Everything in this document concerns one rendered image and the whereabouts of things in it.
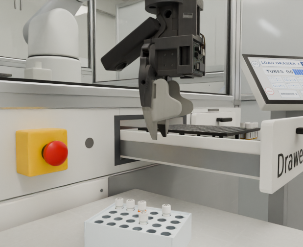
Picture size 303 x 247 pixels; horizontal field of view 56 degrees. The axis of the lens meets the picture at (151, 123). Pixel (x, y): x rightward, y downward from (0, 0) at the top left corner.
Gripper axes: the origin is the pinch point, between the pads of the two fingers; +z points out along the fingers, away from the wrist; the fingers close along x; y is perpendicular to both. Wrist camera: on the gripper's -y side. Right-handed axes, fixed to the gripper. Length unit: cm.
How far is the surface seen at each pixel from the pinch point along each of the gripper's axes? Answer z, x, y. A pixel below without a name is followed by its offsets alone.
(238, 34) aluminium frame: -30, 76, 1
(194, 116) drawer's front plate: 0.7, 41.7, -6.0
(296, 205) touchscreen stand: 46, 107, 25
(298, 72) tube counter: -16, 110, 23
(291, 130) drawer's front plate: 0.5, 13.3, 20.1
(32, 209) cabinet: 14.1, -7.6, -20.0
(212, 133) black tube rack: 1.5, 11.7, 6.6
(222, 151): 4.0, 6.7, 9.6
